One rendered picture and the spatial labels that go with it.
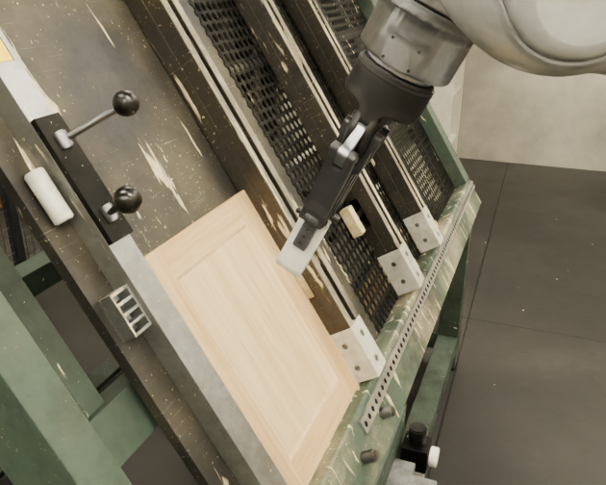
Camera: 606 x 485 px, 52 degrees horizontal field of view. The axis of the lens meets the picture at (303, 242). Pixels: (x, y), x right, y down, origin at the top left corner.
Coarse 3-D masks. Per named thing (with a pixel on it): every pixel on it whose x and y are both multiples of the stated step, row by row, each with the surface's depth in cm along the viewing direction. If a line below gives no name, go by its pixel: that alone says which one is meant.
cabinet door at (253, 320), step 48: (240, 192) 126; (192, 240) 108; (240, 240) 120; (192, 288) 104; (240, 288) 115; (288, 288) 127; (240, 336) 110; (288, 336) 121; (240, 384) 105; (288, 384) 116; (336, 384) 128; (288, 432) 110; (288, 480) 105
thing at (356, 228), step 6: (342, 210) 162; (348, 210) 161; (354, 210) 163; (342, 216) 162; (348, 216) 161; (354, 216) 162; (348, 222) 162; (354, 222) 161; (360, 222) 163; (348, 228) 163; (354, 228) 162; (360, 228) 162; (354, 234) 163; (360, 234) 162
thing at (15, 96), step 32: (0, 32) 88; (0, 64) 86; (0, 96) 87; (32, 96) 88; (32, 128) 87; (32, 160) 89; (64, 192) 89; (96, 256) 91; (128, 256) 92; (160, 288) 95; (160, 320) 92; (160, 352) 94; (192, 352) 95; (192, 384) 94; (224, 416) 96; (224, 448) 97; (256, 448) 99; (256, 480) 97
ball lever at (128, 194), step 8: (120, 192) 80; (128, 192) 80; (136, 192) 81; (120, 200) 80; (128, 200) 80; (136, 200) 80; (104, 208) 89; (112, 208) 87; (120, 208) 80; (128, 208) 80; (136, 208) 81; (104, 216) 90; (112, 216) 90
